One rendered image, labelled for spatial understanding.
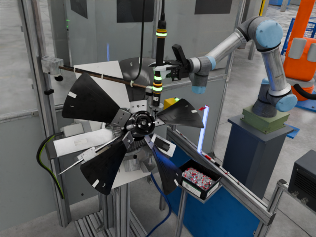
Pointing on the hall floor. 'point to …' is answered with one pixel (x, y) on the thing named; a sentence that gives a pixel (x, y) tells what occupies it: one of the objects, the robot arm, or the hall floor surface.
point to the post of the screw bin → (181, 213)
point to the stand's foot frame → (136, 228)
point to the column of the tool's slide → (44, 104)
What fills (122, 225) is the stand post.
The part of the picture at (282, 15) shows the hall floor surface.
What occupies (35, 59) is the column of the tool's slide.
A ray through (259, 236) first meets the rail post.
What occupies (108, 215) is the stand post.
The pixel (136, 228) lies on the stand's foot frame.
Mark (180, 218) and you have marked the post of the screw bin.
